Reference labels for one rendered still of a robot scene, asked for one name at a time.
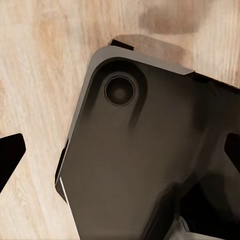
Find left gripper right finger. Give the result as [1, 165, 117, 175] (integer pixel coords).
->
[224, 133, 240, 173]

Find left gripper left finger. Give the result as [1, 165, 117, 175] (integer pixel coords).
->
[0, 133, 26, 193]

